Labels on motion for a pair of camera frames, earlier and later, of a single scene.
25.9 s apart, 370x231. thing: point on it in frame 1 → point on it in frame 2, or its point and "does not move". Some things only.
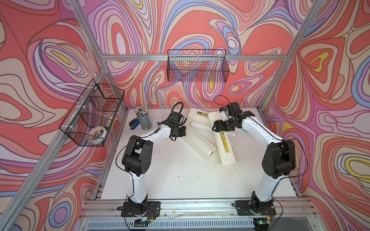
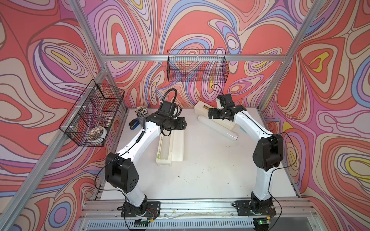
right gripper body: (226, 125) → (217, 114)
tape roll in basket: (98, 131) does not move
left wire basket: (88, 121) does not move
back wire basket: (197, 66) does not move
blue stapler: (134, 123) does not move
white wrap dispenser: (223, 143) → (171, 148)
